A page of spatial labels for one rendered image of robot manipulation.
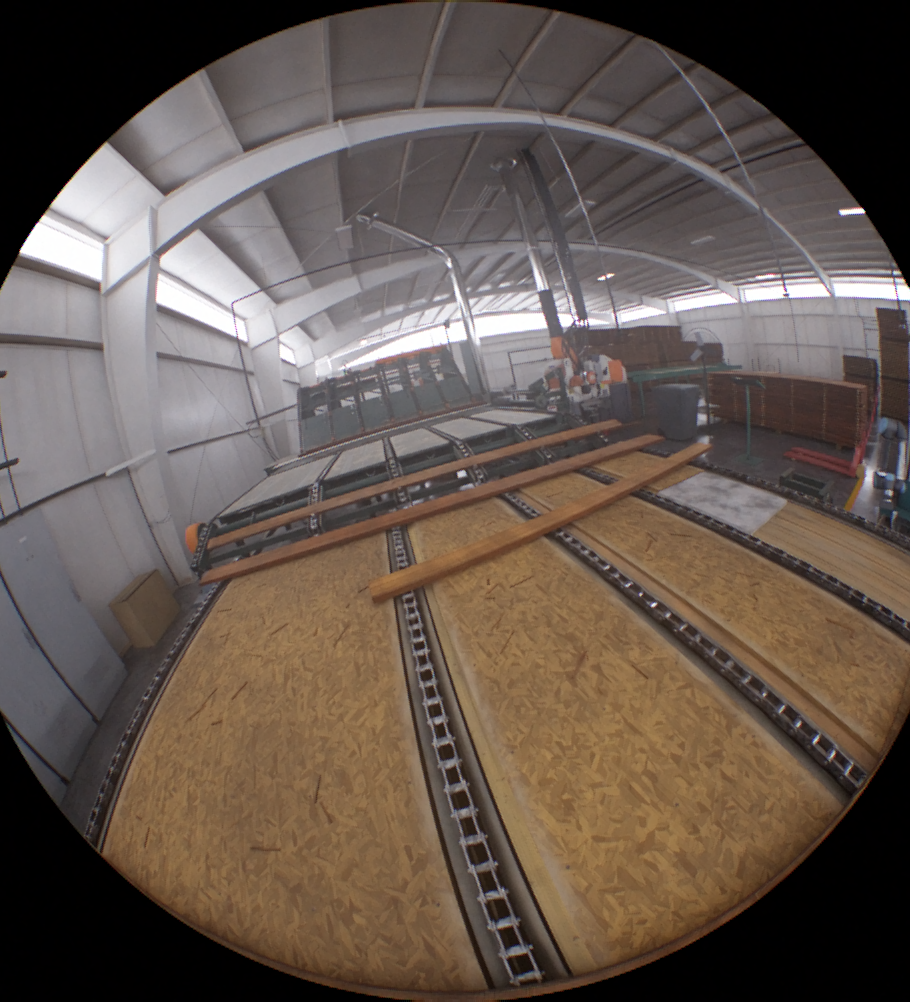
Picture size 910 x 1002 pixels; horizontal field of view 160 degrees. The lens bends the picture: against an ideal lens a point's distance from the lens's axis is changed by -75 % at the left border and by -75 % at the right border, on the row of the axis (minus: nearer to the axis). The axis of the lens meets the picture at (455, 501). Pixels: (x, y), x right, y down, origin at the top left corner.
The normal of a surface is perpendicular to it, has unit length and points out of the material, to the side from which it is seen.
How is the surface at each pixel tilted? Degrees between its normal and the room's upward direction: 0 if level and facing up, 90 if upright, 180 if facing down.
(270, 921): 0
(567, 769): 0
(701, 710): 0
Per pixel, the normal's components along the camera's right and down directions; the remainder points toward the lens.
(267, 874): -0.23, -0.91
